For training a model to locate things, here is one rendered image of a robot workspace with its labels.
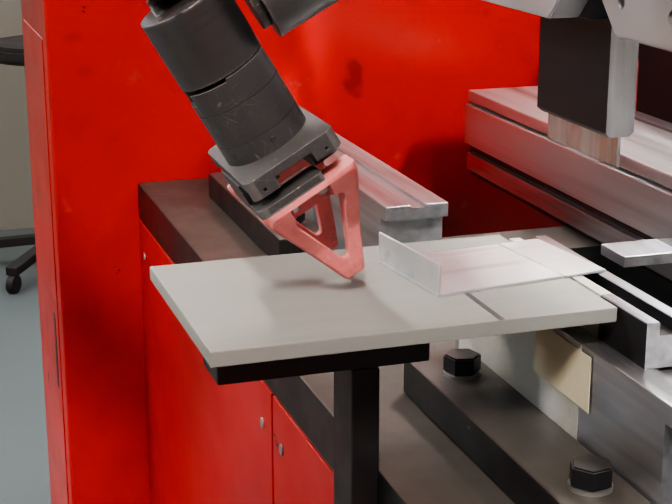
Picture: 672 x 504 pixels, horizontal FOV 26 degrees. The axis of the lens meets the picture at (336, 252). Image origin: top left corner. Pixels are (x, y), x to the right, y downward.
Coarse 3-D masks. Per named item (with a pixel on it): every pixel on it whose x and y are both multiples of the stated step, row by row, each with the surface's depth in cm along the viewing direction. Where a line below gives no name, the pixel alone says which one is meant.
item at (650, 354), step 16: (544, 240) 106; (608, 272) 99; (608, 288) 97; (624, 288) 95; (624, 304) 92; (640, 304) 94; (656, 304) 92; (624, 320) 91; (640, 320) 89; (656, 320) 89; (608, 336) 94; (624, 336) 92; (640, 336) 90; (656, 336) 89; (624, 352) 92; (640, 352) 90; (656, 352) 89
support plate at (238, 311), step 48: (480, 240) 106; (192, 288) 95; (240, 288) 95; (288, 288) 95; (336, 288) 95; (384, 288) 95; (528, 288) 95; (576, 288) 95; (192, 336) 88; (240, 336) 86; (288, 336) 86; (336, 336) 86; (384, 336) 87; (432, 336) 88; (480, 336) 89
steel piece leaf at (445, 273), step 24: (384, 240) 100; (384, 264) 100; (408, 264) 97; (432, 264) 94; (456, 264) 100; (480, 264) 100; (504, 264) 100; (528, 264) 100; (432, 288) 94; (456, 288) 95; (480, 288) 95
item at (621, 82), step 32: (544, 32) 100; (576, 32) 95; (608, 32) 91; (544, 64) 100; (576, 64) 96; (608, 64) 91; (544, 96) 100; (576, 96) 96; (608, 96) 92; (576, 128) 98; (608, 128) 93; (608, 160) 94
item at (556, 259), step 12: (528, 240) 106; (540, 240) 106; (516, 252) 103; (528, 252) 103; (540, 252) 103; (552, 252) 103; (564, 252) 103; (540, 264) 100; (552, 264) 100; (564, 264) 100; (576, 264) 100; (588, 264) 100; (564, 276) 98
